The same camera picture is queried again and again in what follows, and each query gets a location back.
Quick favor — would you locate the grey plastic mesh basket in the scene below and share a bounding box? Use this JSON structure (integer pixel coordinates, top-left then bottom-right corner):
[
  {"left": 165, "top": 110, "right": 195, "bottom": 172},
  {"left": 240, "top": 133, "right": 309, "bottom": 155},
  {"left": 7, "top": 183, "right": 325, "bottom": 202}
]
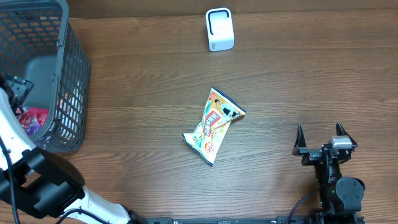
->
[{"left": 1, "top": 1, "right": 90, "bottom": 152}]

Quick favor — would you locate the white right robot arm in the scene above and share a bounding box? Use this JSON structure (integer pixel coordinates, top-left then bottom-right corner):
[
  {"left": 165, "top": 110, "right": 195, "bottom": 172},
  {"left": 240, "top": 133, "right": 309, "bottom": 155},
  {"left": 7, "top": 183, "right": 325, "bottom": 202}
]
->
[{"left": 287, "top": 122, "right": 366, "bottom": 223}]

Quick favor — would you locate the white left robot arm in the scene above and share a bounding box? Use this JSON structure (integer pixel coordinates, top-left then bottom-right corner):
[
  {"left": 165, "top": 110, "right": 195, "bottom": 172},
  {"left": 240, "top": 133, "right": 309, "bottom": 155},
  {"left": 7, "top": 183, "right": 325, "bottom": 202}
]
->
[{"left": 1, "top": 78, "right": 143, "bottom": 224}]

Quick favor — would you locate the yellow wet wipes pack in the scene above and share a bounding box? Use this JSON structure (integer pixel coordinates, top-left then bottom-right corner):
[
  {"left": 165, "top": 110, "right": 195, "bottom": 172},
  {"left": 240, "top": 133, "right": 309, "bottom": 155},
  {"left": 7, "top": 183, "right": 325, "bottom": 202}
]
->
[{"left": 182, "top": 88, "right": 246, "bottom": 166}]

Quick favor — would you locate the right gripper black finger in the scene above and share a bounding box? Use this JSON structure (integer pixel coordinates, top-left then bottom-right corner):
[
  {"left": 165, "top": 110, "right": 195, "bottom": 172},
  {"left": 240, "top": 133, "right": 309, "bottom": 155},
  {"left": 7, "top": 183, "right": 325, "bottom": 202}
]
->
[
  {"left": 336, "top": 122, "right": 354, "bottom": 144},
  {"left": 294, "top": 124, "right": 307, "bottom": 149}
]

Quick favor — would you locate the white barcode scanner stand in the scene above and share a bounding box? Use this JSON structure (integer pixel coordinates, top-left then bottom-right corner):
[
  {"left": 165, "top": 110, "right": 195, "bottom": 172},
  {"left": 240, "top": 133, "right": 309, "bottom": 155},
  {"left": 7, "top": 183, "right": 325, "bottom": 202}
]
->
[{"left": 205, "top": 7, "right": 234, "bottom": 52}]

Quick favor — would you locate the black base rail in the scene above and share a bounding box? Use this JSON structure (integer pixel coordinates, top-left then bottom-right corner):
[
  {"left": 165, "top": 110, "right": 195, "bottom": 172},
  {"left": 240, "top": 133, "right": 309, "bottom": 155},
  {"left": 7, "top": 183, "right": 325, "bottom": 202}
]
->
[{"left": 144, "top": 215, "right": 366, "bottom": 224}]

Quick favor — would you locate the red purple pad pack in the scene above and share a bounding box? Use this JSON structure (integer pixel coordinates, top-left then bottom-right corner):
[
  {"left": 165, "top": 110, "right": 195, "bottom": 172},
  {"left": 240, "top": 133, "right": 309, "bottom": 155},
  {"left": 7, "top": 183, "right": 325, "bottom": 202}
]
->
[{"left": 17, "top": 107, "right": 49, "bottom": 136}]

